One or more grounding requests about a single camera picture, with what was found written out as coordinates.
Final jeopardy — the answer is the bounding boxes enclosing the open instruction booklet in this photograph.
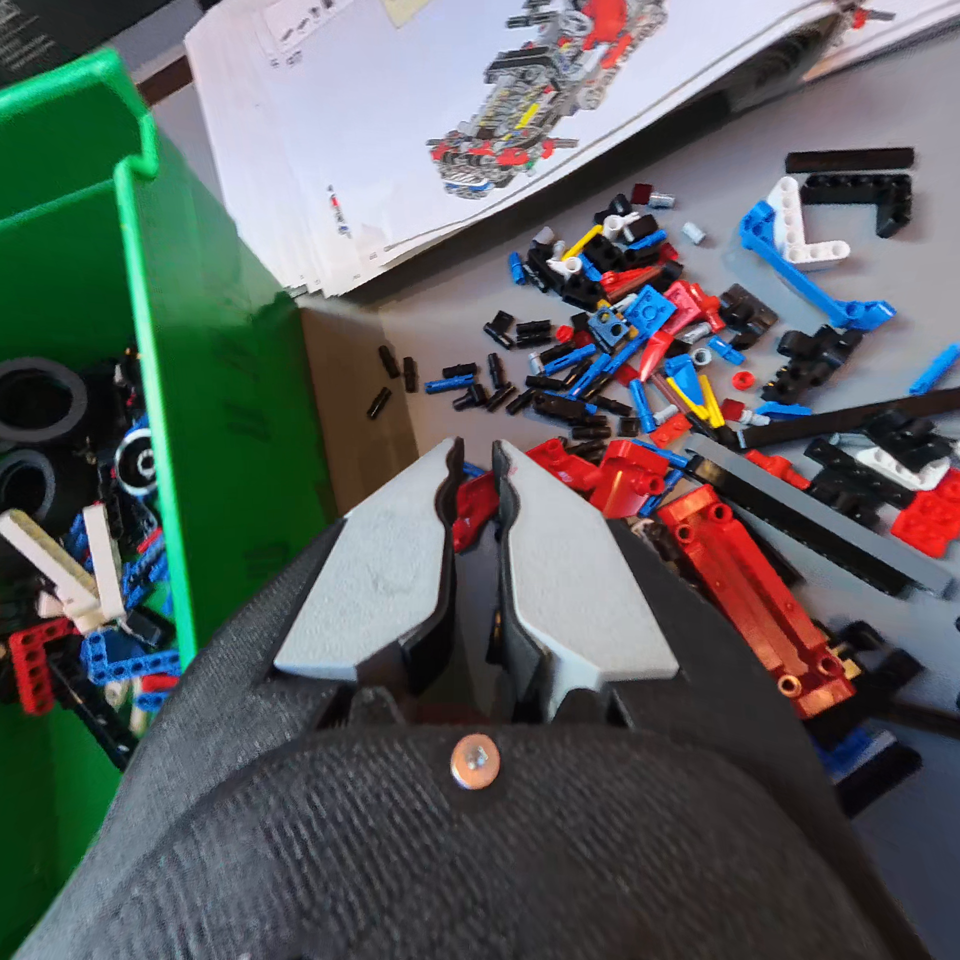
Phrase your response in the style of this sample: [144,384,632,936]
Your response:
[183,0,960,300]

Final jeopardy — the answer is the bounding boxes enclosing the pile of toy bricks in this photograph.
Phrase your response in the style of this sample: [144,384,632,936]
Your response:
[366,146,960,819]

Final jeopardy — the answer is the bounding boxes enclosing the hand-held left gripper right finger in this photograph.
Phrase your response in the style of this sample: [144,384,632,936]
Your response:
[491,439,681,723]

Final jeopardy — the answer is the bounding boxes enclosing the mixed bricks and black tyres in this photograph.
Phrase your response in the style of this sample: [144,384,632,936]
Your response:
[0,348,185,774]

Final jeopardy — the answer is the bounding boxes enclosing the dark flat box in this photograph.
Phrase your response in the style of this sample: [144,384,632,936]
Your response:
[0,0,226,87]

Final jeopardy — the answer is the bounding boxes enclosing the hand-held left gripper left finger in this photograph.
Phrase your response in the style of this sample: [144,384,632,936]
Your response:
[273,437,465,693]

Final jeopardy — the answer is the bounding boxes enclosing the green storage bin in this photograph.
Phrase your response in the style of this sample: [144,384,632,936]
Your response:
[0,48,339,954]

